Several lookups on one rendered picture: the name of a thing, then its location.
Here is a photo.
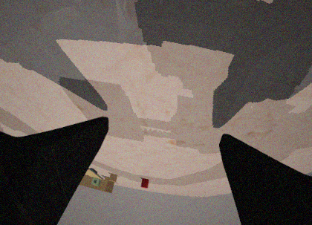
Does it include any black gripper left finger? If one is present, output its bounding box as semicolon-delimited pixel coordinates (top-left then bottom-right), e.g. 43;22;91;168
0;117;108;225

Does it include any yellow crosshatched strip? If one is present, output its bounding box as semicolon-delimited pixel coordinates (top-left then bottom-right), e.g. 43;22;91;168
86;168;104;180

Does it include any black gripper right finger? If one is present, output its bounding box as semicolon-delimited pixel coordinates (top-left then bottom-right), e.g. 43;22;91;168
219;134;312;225

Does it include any green labelled cube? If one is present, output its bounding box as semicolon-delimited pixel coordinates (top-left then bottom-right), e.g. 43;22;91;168
92;177;101;186

